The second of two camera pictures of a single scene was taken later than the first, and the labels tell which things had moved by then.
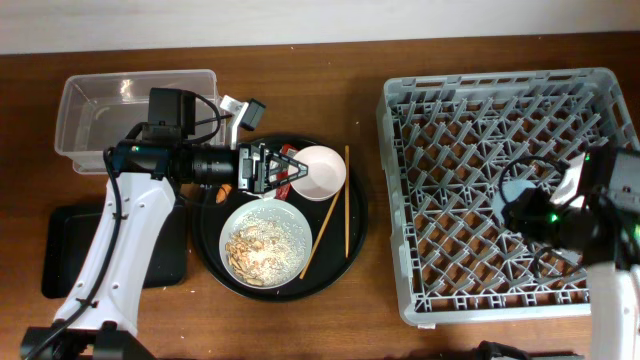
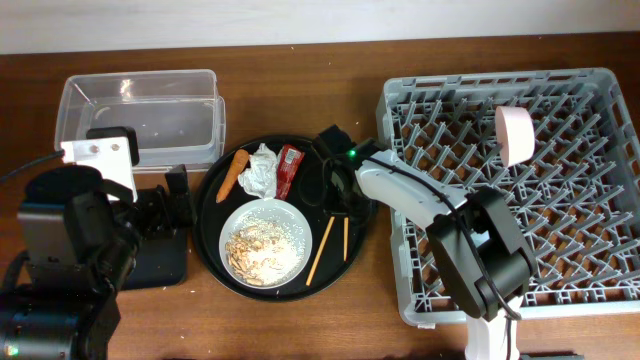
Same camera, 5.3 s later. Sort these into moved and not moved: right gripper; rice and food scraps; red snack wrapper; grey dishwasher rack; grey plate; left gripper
Moved: left gripper; right gripper
Not moved: red snack wrapper; grey plate; grey dishwasher rack; rice and food scraps
